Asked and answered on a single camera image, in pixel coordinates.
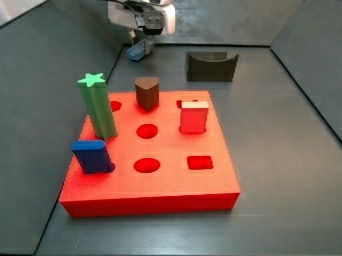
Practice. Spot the green star prism peg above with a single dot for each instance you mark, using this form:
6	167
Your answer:
96	100

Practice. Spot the brown rounded triangle peg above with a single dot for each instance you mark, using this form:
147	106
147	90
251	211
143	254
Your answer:
147	92

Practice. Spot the red shape sorter board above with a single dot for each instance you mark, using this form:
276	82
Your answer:
167	172

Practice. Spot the black curved fixture block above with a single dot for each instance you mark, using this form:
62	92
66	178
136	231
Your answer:
209	66

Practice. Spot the dark blue rounded peg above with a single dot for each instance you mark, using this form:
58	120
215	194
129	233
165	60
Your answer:
92	156

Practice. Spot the red square block peg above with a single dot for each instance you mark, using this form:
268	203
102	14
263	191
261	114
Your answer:
193	112

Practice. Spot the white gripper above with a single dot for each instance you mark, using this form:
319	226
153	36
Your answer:
149	16

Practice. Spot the light blue arch object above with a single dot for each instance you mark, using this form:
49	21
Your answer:
136	52

